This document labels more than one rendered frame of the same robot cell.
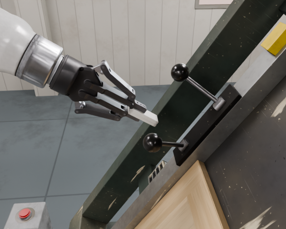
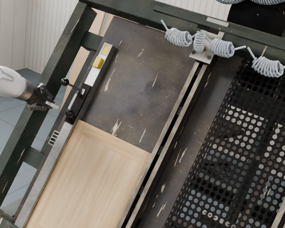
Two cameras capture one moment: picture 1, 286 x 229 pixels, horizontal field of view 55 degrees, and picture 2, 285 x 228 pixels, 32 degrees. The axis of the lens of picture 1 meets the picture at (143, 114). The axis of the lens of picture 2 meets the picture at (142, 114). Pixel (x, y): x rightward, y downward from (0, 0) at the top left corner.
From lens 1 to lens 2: 1.83 m
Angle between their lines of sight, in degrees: 49
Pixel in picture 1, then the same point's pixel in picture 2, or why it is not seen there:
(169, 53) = not seen: outside the picture
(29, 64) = (27, 89)
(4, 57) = (21, 88)
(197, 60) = (49, 74)
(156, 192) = (64, 142)
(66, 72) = (35, 91)
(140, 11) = not seen: outside the picture
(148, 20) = not seen: outside the picture
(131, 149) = (19, 138)
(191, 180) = (80, 128)
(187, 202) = (84, 136)
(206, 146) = (81, 111)
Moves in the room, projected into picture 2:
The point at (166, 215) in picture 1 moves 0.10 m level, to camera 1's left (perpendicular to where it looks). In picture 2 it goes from (74, 148) to (58, 154)
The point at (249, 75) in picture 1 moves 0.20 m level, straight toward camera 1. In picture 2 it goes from (90, 78) to (107, 94)
